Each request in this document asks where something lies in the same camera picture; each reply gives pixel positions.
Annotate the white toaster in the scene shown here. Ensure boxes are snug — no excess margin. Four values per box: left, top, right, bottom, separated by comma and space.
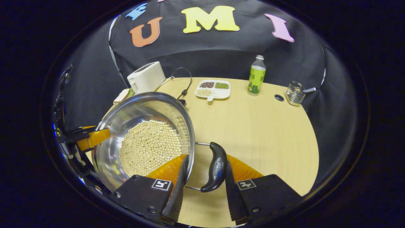
127, 61, 166, 94

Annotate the stainless steel pot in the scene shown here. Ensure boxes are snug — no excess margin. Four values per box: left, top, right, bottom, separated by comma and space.
92, 92, 227, 193

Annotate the black power cable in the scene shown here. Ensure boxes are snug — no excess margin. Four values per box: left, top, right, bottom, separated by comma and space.
169, 67, 193, 99

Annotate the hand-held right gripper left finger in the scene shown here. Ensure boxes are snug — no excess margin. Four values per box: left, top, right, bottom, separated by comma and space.
109, 154, 190, 224

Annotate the green label drink bottle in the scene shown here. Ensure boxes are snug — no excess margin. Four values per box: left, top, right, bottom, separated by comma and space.
247, 55, 266, 95

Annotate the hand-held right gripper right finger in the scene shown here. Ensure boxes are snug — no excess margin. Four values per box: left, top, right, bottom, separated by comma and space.
225, 154, 304, 226

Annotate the white divided plate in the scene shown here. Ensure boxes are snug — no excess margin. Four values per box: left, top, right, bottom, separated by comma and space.
195, 80, 231, 102

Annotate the wire utensil holder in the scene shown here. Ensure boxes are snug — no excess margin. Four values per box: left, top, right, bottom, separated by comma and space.
286, 81, 306, 106

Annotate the black backdrop cloth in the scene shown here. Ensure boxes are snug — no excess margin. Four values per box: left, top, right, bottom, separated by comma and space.
52, 0, 361, 190

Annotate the pile of soybeans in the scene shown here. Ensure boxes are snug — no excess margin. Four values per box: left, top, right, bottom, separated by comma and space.
119, 119, 190, 177

